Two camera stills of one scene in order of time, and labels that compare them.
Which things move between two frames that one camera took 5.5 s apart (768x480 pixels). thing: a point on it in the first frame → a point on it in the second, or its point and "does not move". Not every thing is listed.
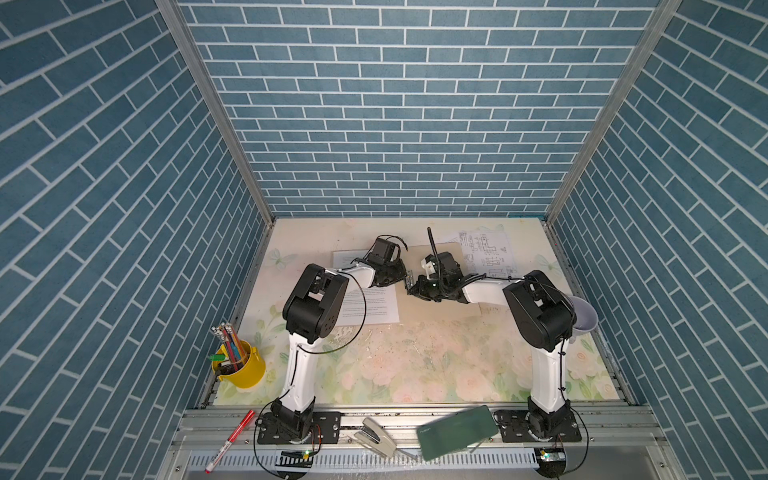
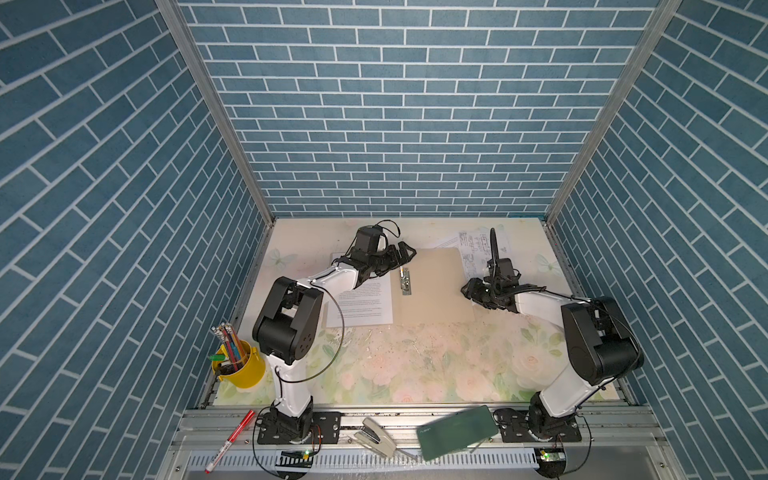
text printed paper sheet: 364,305 does not move
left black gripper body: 391,271 → 384,260
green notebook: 455,431 does not move
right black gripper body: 431,290 → 484,293
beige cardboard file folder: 417,310 does not move
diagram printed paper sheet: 488,253 does not move
